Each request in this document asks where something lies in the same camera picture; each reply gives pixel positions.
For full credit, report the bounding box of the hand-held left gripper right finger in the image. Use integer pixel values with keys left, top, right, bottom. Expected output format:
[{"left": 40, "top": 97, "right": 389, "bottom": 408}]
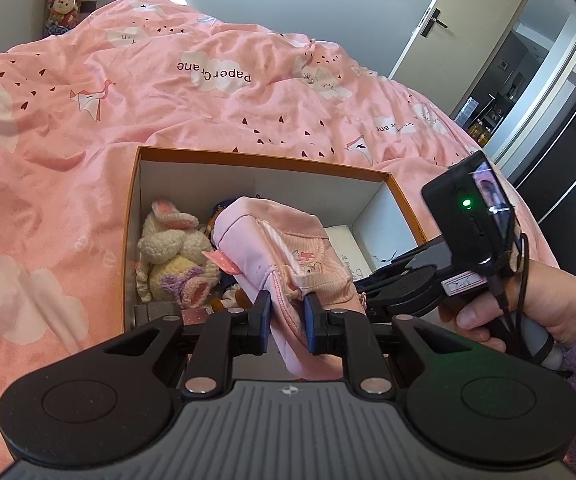
[{"left": 304, "top": 292, "right": 473, "bottom": 396}]

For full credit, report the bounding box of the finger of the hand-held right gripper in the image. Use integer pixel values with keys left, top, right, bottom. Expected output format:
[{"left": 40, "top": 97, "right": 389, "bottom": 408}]
[
  {"left": 354, "top": 252, "right": 421, "bottom": 292},
  {"left": 359, "top": 287, "right": 393, "bottom": 318}
]

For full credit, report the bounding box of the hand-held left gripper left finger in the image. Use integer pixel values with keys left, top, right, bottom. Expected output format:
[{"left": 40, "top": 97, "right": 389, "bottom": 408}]
[{"left": 102, "top": 290, "right": 273, "bottom": 397}]

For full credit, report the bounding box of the white glasses case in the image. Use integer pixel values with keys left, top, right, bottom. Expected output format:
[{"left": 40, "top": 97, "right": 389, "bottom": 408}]
[{"left": 324, "top": 224, "right": 383, "bottom": 281}]

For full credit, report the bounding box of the pink fabric pouch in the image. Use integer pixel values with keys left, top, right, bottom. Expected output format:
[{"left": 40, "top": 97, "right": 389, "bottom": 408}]
[{"left": 213, "top": 196, "right": 369, "bottom": 381}]

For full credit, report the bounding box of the plush dog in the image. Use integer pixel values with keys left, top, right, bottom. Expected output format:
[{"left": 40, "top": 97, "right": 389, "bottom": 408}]
[{"left": 203, "top": 197, "right": 259, "bottom": 313}]

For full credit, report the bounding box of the grey fabric box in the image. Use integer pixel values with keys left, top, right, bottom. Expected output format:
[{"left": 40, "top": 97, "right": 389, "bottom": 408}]
[{"left": 134, "top": 301, "right": 179, "bottom": 331}]

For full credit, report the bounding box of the cream crochet bunny toy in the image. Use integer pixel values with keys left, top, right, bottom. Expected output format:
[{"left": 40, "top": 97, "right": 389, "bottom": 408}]
[{"left": 135, "top": 200, "right": 221, "bottom": 311}]

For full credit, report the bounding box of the orange cardboard box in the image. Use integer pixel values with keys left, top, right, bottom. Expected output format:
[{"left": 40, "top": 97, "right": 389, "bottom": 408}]
[{"left": 120, "top": 146, "right": 426, "bottom": 333}]

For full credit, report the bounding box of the person's right hand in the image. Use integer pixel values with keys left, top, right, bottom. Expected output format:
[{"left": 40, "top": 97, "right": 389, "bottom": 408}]
[{"left": 438, "top": 257, "right": 576, "bottom": 356}]

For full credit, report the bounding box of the small pink glitter box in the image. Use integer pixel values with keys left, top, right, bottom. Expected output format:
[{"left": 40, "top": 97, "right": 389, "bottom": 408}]
[{"left": 180, "top": 308, "right": 213, "bottom": 326}]

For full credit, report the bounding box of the black glossy cabinet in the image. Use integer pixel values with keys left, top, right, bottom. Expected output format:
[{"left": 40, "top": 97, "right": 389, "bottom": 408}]
[{"left": 508, "top": 35, "right": 576, "bottom": 281}]

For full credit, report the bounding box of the white door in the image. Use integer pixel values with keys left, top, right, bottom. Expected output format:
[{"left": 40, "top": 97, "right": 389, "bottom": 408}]
[{"left": 392, "top": 0, "right": 538, "bottom": 116}]

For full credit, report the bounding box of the pink printed blanket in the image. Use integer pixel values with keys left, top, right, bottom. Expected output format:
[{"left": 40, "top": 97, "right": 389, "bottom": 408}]
[{"left": 0, "top": 0, "right": 568, "bottom": 480}]

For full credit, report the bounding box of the black cable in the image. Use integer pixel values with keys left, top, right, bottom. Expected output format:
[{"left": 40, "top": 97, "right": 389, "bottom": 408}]
[{"left": 488, "top": 232, "right": 531, "bottom": 361}]

